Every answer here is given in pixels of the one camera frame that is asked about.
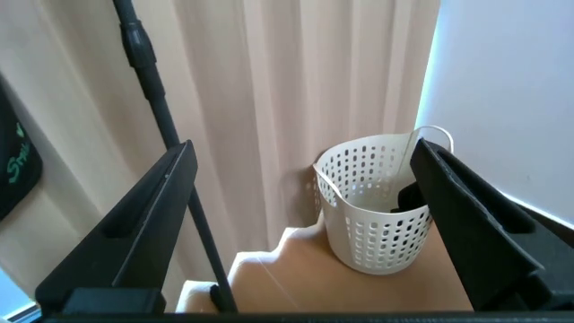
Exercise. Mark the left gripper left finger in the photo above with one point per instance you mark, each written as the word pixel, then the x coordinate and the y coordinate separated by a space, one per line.
pixel 134 238

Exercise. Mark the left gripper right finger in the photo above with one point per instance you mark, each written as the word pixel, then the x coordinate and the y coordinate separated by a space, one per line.
pixel 484 242

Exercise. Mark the black shorts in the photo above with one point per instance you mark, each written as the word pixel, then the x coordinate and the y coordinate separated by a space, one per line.
pixel 18 170

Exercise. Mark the white laundry basket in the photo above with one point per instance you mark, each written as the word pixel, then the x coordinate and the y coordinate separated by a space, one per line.
pixel 332 211

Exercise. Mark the black clothes rack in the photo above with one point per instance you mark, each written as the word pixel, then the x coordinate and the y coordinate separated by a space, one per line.
pixel 143 58

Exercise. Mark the black garment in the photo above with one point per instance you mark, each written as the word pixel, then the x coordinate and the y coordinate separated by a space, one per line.
pixel 410 197

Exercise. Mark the window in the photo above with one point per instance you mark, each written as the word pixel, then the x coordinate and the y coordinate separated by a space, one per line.
pixel 13 296

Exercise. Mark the beige curtain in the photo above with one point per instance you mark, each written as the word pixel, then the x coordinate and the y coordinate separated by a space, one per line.
pixel 291 89

